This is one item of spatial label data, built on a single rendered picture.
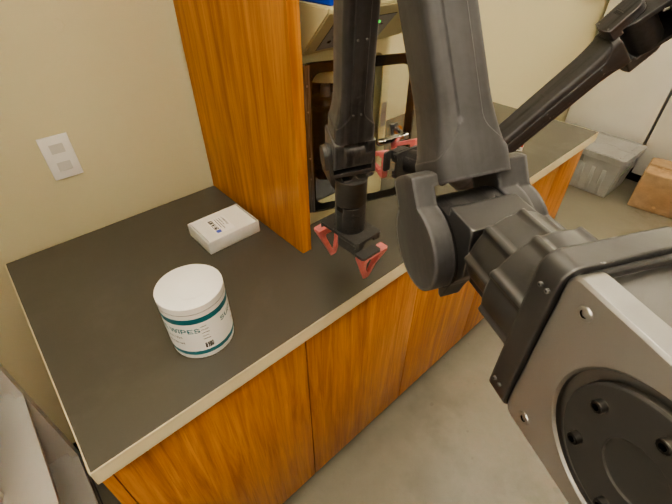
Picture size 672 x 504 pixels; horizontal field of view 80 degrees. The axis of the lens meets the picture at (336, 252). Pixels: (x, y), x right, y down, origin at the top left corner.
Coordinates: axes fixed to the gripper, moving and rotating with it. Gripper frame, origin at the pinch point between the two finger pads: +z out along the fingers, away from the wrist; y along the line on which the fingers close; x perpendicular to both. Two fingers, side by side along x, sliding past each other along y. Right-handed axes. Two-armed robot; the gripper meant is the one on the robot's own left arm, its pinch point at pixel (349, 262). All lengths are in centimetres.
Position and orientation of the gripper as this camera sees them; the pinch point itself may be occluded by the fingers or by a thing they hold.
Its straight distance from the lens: 82.1
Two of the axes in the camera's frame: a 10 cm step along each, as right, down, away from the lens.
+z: 0.0, 7.7, 6.4
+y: -6.7, -4.7, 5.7
